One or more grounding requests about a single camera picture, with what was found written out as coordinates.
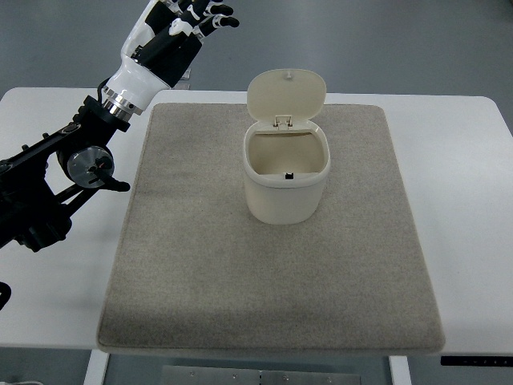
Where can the white right table leg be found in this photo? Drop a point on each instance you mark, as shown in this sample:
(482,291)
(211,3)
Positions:
(400,370)

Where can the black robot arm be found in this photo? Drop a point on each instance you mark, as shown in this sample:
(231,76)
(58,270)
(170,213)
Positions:
(44,185)

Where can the grey felt mat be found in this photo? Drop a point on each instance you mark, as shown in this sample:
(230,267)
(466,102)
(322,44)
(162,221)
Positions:
(195,270)

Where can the beige lidded bin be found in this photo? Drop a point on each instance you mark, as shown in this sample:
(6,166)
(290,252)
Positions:
(286,155)

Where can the black table control panel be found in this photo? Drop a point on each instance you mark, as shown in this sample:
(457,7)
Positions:
(476,361)

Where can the metal base plate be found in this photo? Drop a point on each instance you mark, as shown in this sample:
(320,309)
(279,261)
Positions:
(182,375)

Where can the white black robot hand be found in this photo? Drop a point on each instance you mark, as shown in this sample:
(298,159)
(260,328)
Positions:
(160,48)

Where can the floor socket plate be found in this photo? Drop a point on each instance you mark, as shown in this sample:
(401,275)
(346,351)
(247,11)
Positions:
(186,74)

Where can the white table leg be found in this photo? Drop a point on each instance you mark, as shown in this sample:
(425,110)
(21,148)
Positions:
(96,368)
(400,370)

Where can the white left table leg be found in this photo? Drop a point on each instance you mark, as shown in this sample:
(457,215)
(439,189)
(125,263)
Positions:
(96,368)

